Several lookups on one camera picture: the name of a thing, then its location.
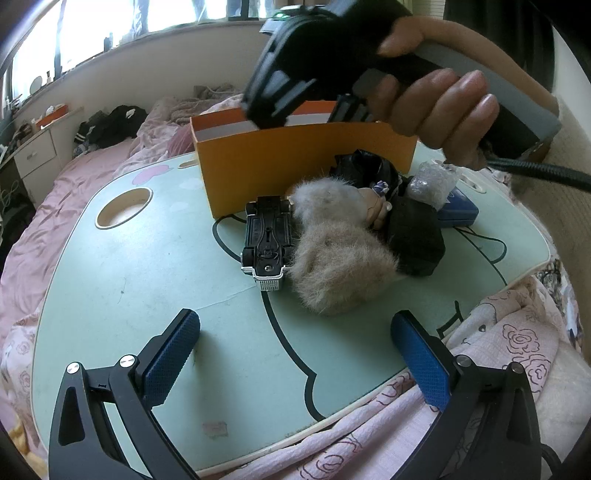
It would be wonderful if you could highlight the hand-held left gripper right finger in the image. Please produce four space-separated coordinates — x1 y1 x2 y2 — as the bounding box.
390 310 550 480

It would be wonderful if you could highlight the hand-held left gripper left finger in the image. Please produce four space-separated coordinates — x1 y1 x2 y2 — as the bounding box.
47 308 201 480

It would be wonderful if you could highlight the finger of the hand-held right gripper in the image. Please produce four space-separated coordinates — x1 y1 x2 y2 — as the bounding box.
241 28 324 130
327 93 371 124

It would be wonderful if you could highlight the orange cardboard box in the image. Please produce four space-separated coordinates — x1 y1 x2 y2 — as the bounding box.
189 99 419 217

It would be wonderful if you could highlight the pink doll figure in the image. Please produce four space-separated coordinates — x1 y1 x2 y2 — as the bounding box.
365 182 393 229

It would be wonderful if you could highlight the clear plastic ball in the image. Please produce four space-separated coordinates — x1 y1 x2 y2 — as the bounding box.
406 161 458 210

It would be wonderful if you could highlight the black cloth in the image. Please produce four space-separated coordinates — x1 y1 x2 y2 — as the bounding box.
385 194 446 278

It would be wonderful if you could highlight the beige furry toy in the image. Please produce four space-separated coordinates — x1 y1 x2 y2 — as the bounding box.
284 178 402 317

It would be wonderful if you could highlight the black toy car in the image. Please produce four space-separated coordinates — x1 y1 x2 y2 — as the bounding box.
241 196 295 292

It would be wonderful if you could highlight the blue tin box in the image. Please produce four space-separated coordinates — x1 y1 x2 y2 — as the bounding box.
436 185 479 228

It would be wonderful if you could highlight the person's right hand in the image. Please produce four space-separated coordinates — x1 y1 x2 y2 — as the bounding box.
369 17 561 169

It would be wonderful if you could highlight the black glossy pouch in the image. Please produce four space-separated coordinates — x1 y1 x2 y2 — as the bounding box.
333 148 411 195

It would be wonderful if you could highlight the pink rose-print blanket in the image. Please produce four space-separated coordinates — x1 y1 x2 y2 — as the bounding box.
0 272 591 480

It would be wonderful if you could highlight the rumpled pink quilt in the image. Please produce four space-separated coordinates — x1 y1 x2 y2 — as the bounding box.
134 83 250 160

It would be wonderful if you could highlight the black striped clothes pile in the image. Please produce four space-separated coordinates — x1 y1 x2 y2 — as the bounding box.
74 105 148 155

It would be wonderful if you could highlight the small orange box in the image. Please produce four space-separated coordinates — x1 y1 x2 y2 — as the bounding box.
36 104 71 130

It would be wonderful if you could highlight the white nightstand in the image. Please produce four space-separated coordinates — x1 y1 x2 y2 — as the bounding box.
11 127 63 204

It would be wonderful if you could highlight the black braided cable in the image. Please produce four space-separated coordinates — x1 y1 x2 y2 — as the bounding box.
485 154 591 188

